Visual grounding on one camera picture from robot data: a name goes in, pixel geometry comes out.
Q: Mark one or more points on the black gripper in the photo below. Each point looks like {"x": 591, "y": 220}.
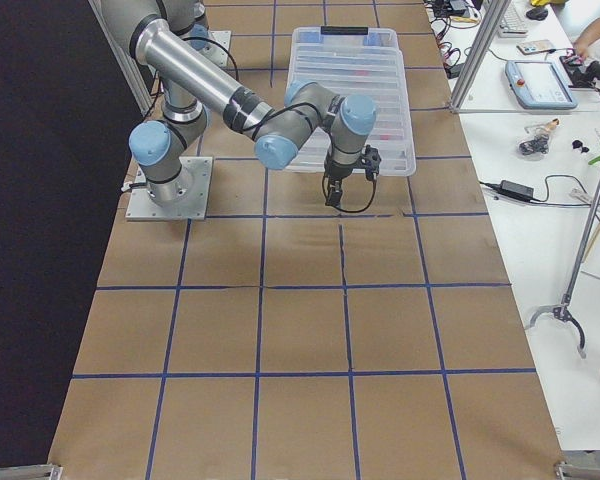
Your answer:
{"x": 338, "y": 175}

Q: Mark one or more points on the clear plastic box lid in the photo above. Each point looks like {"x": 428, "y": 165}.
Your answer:
{"x": 378, "y": 102}

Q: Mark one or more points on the clear plastic storage box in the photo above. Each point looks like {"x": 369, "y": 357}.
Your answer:
{"x": 310, "y": 48}

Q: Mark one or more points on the person hand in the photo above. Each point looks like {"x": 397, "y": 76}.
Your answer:
{"x": 581, "y": 50}

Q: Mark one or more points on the black power adapter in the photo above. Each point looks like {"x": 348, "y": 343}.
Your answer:
{"x": 516, "y": 191}

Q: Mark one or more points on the teach pendant tablet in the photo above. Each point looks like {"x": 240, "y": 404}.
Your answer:
{"x": 538, "y": 85}

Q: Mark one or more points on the reacher grabber tool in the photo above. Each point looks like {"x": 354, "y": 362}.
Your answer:
{"x": 560, "y": 311}

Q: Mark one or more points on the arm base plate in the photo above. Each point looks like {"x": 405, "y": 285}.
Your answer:
{"x": 186, "y": 197}
{"x": 217, "y": 45}

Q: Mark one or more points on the black box latch handle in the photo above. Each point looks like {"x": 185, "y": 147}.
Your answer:
{"x": 344, "y": 30}

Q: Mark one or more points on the aluminium frame post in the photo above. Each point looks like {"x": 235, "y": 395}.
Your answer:
{"x": 486, "y": 33}

